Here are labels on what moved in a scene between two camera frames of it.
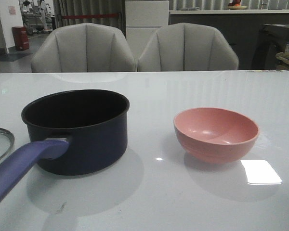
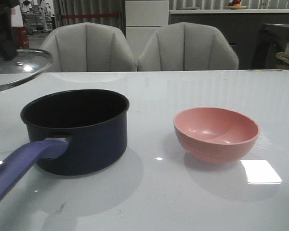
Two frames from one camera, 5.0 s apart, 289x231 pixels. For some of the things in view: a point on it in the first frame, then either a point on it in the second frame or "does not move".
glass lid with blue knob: x=2 y=143 -> x=27 y=63
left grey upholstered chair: x=84 y=47 does not move
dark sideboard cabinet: x=243 y=27 does not move
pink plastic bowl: x=215 y=135 does not move
